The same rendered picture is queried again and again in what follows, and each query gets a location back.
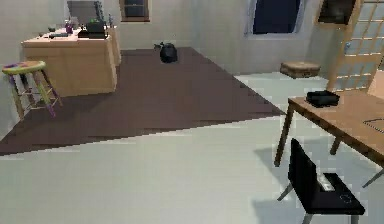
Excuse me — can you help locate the light wooden kitchen counter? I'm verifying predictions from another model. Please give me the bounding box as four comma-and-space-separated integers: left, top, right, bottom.
21, 25, 122, 98

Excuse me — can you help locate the brown framed window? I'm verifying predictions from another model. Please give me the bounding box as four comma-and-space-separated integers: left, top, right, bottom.
118, 0, 151, 23

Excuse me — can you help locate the white framed dark window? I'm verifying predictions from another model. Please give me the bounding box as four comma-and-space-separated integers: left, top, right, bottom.
244, 0, 308, 38

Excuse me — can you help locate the black toaster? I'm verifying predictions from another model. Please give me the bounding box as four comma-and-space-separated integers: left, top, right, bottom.
85, 19, 108, 40

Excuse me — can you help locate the black box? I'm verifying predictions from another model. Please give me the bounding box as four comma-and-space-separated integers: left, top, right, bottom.
305, 89, 341, 109

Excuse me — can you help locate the black chair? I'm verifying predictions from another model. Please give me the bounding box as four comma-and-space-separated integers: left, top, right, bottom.
277, 137, 366, 224

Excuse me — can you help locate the grey flat panel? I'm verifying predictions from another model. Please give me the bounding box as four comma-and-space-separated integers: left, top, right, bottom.
66, 0, 105, 25

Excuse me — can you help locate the dark flat pan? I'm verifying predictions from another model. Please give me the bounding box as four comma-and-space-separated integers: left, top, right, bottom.
48, 31, 70, 39

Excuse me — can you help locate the brown wooden table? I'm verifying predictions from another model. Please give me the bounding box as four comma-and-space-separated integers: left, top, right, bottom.
273, 89, 384, 169

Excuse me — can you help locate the colourful wooden stool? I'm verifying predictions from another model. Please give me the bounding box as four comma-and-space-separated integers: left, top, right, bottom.
1, 60, 64, 122

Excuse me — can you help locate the wooden framed dark picture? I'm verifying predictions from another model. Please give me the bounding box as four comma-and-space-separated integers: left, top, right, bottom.
314, 0, 362, 29

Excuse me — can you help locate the wooden lattice door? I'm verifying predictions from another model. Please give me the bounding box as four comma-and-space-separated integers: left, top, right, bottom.
325, 0, 384, 94

